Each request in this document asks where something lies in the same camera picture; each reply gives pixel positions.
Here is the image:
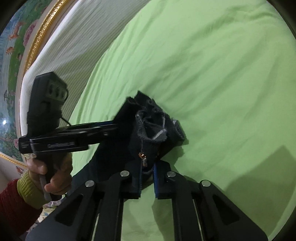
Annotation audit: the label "black pants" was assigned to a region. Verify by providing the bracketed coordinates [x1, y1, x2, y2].
[67, 91, 185, 199]

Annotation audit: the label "red sleeve forearm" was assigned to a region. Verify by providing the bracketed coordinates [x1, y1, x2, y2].
[1, 171, 47, 240]

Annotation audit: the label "left hand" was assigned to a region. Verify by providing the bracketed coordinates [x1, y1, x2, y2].
[27, 153, 73, 195]

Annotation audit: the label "striped headboard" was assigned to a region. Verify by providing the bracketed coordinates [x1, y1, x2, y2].
[17, 1, 148, 137]

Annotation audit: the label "floral pillow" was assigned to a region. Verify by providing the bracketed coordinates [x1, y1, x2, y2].
[27, 199, 62, 233]

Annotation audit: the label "gold framed painting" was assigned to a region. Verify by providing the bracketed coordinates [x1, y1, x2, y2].
[1, 1, 76, 168]

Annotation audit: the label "green bed sheet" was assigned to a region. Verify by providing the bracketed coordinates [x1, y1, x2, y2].
[70, 1, 295, 240]

